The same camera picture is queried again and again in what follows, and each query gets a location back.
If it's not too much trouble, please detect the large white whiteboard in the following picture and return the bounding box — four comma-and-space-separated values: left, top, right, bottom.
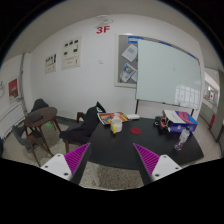
136, 40, 202, 109

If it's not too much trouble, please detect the grey pin notice board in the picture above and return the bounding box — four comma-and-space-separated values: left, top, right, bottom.
114, 34, 143, 88

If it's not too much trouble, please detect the black red tool pile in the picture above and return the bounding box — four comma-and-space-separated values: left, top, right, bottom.
154, 116, 169, 131

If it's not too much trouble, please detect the black rectangular table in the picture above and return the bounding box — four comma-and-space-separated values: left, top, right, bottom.
89, 118, 204, 170

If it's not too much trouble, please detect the white tissue pack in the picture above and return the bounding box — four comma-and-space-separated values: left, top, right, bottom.
127, 114, 140, 120

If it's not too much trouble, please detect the large wall poster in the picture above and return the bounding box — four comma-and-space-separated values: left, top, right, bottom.
62, 37, 82, 69

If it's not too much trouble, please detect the red fire extinguisher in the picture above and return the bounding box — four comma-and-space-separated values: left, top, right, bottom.
209, 114, 216, 130

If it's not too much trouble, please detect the black jacket on chair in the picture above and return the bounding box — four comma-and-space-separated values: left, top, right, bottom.
59, 102, 105, 143

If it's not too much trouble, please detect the round dark wooden side table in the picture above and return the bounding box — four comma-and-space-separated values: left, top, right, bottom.
23, 106, 62, 136

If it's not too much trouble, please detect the red round coaster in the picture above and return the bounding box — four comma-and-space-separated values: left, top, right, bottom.
130, 127, 142, 135

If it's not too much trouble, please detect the clear plastic water bottle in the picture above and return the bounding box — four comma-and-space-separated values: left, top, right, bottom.
174, 126, 190, 151

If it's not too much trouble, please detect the white mug yellow handle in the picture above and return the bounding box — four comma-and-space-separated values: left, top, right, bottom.
110, 118, 122, 134

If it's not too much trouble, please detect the small wall poster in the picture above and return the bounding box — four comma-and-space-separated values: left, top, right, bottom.
45, 53, 57, 74

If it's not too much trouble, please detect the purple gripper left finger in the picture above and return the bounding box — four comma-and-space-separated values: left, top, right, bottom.
41, 143, 91, 184

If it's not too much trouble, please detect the red wall notice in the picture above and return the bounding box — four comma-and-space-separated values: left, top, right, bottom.
8, 79, 19, 100

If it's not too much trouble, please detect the blue white cardboard box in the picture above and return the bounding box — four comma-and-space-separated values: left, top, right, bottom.
163, 110, 198, 132

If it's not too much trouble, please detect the wooden chair at table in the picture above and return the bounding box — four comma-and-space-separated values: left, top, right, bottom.
63, 112, 85, 153

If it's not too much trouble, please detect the dark armchair behind side table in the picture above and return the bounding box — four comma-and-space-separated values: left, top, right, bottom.
32, 99, 48, 112

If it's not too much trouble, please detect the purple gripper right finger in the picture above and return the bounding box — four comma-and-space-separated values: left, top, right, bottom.
133, 143, 181, 181

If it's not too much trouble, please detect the grey wooden armchair front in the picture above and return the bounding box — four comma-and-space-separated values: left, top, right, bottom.
11, 124, 54, 168

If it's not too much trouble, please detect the red 3F wall sign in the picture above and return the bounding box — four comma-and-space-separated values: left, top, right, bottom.
96, 25, 110, 35

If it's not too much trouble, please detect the colourful picture book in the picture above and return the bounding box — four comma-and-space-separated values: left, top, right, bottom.
97, 112, 128, 125

